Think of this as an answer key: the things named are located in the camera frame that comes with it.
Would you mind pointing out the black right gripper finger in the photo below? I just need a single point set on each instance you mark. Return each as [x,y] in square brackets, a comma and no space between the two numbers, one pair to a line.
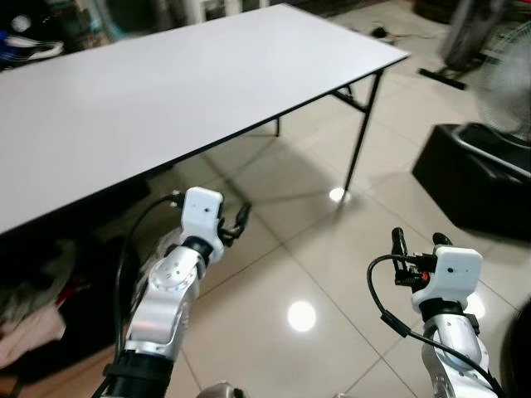
[398,242]
[441,240]

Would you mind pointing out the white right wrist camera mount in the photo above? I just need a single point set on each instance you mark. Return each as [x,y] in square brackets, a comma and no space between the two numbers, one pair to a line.
[450,272]

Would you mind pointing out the white folding table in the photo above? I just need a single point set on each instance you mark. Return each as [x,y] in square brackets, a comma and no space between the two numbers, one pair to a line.
[166,99]

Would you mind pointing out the grey standing fan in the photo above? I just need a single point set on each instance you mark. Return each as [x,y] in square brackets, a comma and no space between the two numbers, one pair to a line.
[508,83]

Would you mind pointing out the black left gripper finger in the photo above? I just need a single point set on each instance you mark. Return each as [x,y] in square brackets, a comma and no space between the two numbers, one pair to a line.
[243,217]

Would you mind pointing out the black storage box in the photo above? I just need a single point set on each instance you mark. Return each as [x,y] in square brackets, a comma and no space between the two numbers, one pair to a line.
[465,186]

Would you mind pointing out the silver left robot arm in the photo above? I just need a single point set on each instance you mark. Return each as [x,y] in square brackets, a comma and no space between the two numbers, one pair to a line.
[166,290]

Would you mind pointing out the dark round object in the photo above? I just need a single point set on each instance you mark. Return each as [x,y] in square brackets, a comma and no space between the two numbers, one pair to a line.
[521,356]

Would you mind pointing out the black folding table leg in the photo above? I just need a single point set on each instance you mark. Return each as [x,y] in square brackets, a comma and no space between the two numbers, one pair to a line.
[362,133]

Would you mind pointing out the grey robot leg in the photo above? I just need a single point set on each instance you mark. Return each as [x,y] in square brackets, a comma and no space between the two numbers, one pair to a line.
[221,390]

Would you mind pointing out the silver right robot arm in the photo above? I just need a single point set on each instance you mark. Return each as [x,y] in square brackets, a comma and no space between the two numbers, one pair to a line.
[452,356]

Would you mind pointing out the pile of clothes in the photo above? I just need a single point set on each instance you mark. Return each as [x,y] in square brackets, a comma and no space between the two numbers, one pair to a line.
[29,311]

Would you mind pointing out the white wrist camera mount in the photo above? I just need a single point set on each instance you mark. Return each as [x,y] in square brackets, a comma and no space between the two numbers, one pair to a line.
[202,212]
[450,272]

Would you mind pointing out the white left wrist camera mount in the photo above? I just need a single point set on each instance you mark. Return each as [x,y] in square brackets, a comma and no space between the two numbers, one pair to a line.
[202,212]

